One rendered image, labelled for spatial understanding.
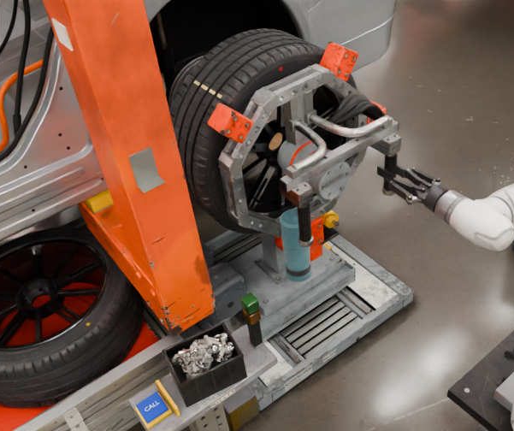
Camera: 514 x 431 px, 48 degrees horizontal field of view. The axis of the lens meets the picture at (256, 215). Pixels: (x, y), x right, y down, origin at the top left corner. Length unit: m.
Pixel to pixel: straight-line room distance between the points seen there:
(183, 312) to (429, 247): 1.38
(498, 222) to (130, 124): 0.95
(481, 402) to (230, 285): 0.90
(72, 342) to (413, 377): 1.23
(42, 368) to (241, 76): 1.08
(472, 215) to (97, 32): 1.03
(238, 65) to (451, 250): 1.46
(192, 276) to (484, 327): 1.28
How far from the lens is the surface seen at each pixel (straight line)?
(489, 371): 2.01
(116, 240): 1.94
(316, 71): 1.75
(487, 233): 1.60
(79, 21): 1.23
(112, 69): 1.28
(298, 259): 1.87
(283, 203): 2.03
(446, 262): 2.71
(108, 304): 2.00
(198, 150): 1.71
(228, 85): 1.70
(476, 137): 3.51
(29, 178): 1.94
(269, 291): 2.27
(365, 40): 2.52
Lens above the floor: 1.93
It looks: 41 degrees down
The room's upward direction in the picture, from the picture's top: 8 degrees counter-clockwise
